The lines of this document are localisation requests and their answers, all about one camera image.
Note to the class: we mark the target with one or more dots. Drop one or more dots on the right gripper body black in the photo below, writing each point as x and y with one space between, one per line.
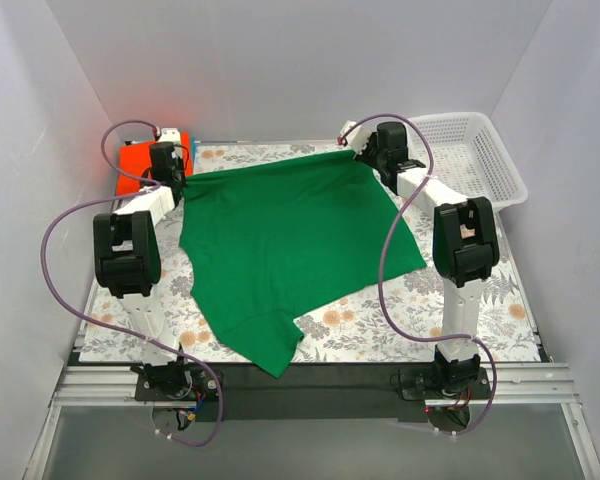
368 154

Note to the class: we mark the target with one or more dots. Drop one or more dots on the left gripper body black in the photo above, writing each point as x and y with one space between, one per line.
178 181

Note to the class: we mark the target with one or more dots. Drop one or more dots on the green t shirt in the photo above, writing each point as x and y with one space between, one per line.
272 242

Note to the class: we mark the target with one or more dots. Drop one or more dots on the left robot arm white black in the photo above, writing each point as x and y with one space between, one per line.
128 264

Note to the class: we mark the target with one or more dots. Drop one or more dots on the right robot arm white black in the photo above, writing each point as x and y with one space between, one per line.
465 248

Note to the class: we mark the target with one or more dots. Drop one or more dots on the folded orange t shirt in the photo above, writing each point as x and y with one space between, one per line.
135 163

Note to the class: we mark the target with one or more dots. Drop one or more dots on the folded blue t shirt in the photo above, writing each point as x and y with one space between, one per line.
192 155

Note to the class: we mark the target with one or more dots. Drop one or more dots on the white plastic basket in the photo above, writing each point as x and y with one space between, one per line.
469 157

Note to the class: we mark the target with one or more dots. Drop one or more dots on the floral patterned table mat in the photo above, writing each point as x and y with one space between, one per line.
349 329

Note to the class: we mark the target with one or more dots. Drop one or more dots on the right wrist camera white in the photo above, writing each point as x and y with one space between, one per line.
354 137

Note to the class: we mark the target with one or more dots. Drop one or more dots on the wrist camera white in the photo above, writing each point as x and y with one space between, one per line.
354 137
172 135

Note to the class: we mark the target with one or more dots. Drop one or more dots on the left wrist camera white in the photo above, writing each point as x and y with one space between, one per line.
172 135

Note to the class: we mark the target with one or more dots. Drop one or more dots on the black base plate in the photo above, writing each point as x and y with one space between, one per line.
310 391

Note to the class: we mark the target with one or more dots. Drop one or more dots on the aluminium rail frame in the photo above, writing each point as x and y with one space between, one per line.
533 429

